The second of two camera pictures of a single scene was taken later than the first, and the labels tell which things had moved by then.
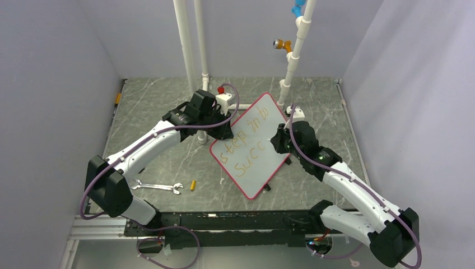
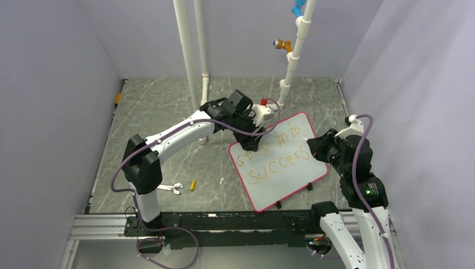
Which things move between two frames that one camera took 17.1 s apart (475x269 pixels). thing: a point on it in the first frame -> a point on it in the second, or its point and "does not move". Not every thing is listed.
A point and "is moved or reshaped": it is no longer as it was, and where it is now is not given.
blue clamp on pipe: [296, 9] does not move
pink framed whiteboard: [248, 157] is moved or reshaped
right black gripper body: [284, 143] -> [332, 153]
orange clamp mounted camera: [279, 43] does not move
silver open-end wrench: [174, 188] does not move
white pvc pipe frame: [227, 101] does not move
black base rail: [191, 229] does not move
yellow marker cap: [192, 185] does not move
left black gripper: [224, 132] -> [248, 143]
